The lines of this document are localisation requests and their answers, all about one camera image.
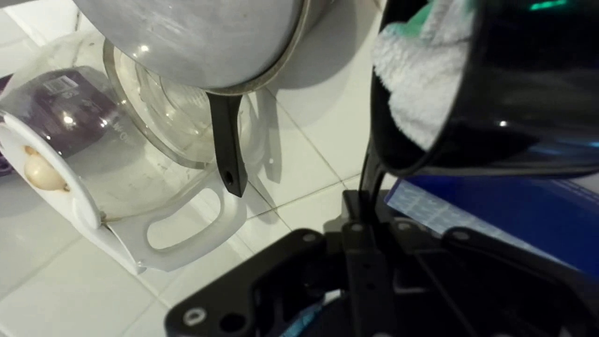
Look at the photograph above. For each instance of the glass lid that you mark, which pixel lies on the glass lid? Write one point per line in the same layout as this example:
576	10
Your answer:
173	117

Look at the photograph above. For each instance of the purple packet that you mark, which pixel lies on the purple packet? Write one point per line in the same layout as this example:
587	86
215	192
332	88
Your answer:
70	107

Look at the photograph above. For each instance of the blue box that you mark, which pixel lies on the blue box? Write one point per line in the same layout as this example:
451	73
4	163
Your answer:
538	210

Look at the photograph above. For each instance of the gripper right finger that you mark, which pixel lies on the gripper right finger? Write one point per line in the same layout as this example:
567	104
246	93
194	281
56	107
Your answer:
514	281

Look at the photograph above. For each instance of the black cup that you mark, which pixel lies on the black cup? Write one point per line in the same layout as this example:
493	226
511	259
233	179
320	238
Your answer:
524	84

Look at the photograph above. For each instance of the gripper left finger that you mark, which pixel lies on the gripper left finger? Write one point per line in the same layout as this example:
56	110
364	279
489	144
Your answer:
281	281

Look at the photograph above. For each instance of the white and green cloth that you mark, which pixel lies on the white and green cloth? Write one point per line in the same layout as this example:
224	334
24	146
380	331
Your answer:
421	79

